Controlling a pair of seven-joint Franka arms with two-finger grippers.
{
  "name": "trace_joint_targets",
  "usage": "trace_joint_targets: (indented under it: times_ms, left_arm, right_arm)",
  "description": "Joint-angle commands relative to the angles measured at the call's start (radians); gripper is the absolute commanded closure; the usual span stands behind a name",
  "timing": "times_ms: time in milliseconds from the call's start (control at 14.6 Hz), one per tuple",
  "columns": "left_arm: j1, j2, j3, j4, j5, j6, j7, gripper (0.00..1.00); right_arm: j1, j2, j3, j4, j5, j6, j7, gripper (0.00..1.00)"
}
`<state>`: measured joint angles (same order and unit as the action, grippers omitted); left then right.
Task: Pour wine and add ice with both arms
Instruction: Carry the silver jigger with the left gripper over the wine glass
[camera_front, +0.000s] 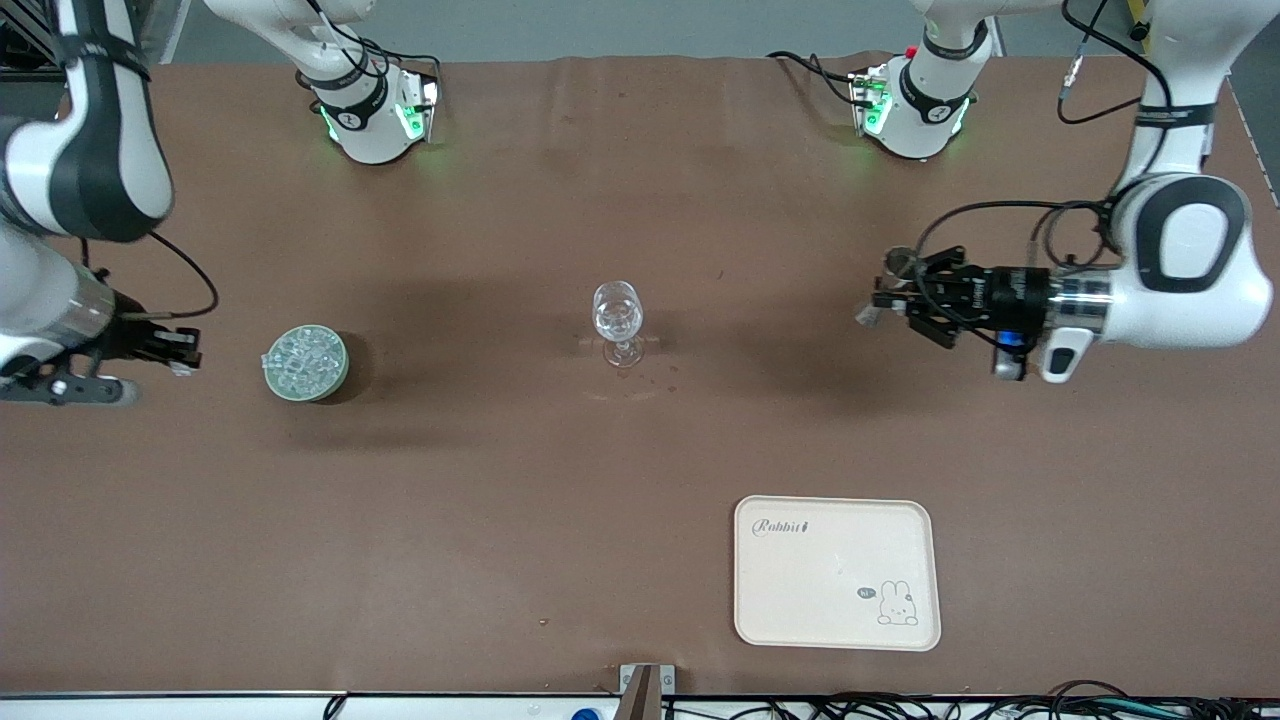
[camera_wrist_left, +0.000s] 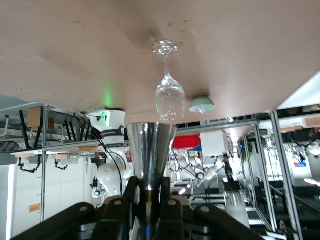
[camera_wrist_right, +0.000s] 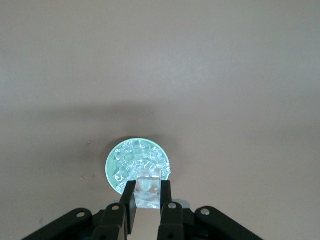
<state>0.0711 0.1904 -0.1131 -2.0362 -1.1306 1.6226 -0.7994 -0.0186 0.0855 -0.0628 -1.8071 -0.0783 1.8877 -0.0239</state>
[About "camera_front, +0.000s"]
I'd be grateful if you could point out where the metal double jigger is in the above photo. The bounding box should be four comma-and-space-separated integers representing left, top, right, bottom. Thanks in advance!
857, 247, 926, 329

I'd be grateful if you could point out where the pile of clear ice cubes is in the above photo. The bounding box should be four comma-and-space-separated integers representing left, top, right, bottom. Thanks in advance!
266, 327, 345, 394

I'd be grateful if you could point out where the clear wine glass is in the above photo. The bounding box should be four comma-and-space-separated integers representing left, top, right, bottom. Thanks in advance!
592, 281, 646, 369

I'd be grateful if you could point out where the green round bowl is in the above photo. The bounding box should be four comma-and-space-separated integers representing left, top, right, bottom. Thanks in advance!
262, 325, 350, 404

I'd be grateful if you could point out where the cream rabbit print tray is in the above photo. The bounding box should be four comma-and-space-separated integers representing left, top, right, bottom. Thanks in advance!
733, 495, 943, 653

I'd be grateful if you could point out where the brown table cover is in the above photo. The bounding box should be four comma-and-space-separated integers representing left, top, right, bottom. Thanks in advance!
0, 52, 1280, 698

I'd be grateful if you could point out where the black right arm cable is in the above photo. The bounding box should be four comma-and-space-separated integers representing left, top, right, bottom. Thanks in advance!
78, 232, 219, 321

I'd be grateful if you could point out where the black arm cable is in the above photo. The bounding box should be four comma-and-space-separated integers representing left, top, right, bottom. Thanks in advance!
912, 0, 1173, 301
78, 232, 219, 321

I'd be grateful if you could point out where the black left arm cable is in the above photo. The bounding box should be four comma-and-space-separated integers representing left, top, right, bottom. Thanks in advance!
912, 0, 1173, 301

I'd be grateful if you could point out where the silver base connector bracket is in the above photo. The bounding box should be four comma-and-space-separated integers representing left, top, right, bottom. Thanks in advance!
398, 68, 442, 143
848, 62, 893, 138

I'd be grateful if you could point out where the black base cable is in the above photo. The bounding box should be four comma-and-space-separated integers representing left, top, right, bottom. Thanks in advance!
766, 50, 863, 106
300, 0, 443, 111

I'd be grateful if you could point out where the aluminium frame profile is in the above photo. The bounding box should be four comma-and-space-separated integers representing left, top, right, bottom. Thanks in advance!
0, 0, 63, 83

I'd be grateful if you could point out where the bundle of black cables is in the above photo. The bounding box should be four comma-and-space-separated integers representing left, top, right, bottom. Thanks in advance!
800, 680, 1280, 720

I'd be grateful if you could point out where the metal mounting bracket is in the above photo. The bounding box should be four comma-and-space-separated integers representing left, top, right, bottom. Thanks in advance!
619, 663, 677, 720

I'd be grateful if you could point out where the brown upright post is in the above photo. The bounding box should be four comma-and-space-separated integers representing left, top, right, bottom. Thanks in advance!
624, 665, 661, 720

